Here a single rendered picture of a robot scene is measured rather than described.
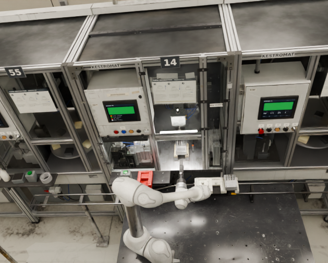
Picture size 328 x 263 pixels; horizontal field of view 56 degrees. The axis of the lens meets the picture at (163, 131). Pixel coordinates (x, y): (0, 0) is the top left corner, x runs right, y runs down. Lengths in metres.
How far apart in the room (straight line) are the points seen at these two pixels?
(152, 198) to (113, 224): 1.79
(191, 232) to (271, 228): 0.65
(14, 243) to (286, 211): 2.85
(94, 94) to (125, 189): 0.72
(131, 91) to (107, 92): 0.17
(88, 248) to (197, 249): 1.39
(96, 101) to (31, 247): 2.09
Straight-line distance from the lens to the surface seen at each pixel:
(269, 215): 2.80
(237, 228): 2.70
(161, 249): 2.33
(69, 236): 3.72
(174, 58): 1.99
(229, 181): 2.64
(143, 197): 1.86
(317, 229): 3.64
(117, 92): 2.18
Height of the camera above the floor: 3.05
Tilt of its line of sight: 44 degrees down
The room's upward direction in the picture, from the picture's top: 8 degrees counter-clockwise
